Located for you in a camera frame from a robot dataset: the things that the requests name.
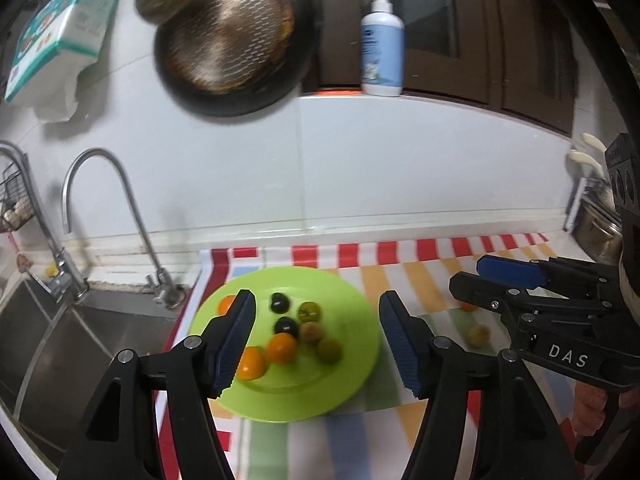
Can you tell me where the colourful striped cloth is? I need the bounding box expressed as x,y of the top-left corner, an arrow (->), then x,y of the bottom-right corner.
150,233 -> 576,480

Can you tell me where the steel sink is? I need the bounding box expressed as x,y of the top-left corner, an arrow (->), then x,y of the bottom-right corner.
0,275 -> 183,471

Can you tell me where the large steel pot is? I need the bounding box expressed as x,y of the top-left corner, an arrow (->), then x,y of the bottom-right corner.
572,210 -> 626,266

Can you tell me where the black frying pan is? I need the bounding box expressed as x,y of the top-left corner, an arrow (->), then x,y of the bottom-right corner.
152,0 -> 318,118

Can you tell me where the gooseneck steel faucet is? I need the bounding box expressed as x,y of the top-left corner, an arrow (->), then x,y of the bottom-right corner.
62,147 -> 186,310

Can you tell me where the green plate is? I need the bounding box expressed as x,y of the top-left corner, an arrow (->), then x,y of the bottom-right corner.
189,266 -> 379,422

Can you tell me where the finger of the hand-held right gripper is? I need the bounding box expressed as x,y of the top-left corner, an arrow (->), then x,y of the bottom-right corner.
448,271 -> 613,322
476,254 -> 620,295

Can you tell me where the black wire basket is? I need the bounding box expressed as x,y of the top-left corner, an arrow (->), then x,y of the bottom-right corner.
0,162 -> 36,233

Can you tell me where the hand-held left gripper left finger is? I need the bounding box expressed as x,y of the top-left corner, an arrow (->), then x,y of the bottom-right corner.
56,289 -> 257,480

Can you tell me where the pull-down steel faucet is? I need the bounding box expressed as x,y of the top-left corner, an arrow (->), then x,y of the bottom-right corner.
0,141 -> 88,303

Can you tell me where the steel pot with utensils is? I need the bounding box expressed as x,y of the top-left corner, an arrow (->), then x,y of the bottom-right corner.
565,177 -> 618,233

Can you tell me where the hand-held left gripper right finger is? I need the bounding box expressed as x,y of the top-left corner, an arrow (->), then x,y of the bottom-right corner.
378,290 -> 566,480

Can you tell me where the teal printed box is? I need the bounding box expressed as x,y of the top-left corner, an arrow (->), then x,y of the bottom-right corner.
4,0 -> 126,123

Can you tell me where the person's right hand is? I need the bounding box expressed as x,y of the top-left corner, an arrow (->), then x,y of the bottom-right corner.
572,382 -> 608,441

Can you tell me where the white pump soap bottle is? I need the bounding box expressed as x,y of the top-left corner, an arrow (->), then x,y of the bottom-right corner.
360,0 -> 406,97

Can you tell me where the dark wooden window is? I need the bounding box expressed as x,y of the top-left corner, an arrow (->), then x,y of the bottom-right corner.
300,0 -> 576,136

